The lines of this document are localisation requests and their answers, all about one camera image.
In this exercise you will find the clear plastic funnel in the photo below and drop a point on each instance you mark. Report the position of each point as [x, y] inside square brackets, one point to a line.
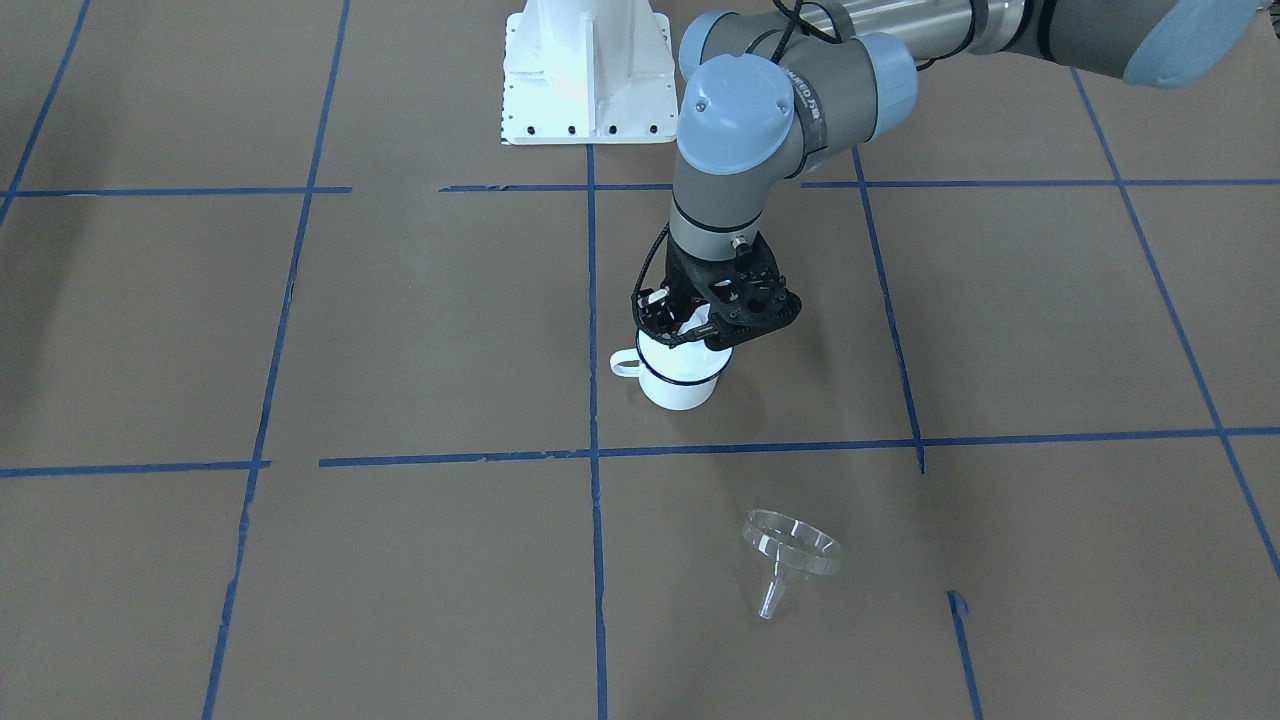
[793, 550]

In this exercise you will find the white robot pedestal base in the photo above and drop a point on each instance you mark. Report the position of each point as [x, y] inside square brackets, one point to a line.
[588, 72]

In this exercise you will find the white enamel mug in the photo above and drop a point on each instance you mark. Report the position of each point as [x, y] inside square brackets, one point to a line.
[676, 378]

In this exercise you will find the white mug lid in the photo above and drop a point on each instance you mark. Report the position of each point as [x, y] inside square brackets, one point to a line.
[669, 318]

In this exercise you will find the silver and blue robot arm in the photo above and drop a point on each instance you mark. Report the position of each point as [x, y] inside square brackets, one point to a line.
[770, 97]

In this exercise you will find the brown paper table cover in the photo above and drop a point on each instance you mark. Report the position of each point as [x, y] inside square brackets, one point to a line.
[307, 409]

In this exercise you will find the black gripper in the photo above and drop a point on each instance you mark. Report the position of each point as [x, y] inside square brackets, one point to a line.
[684, 279]

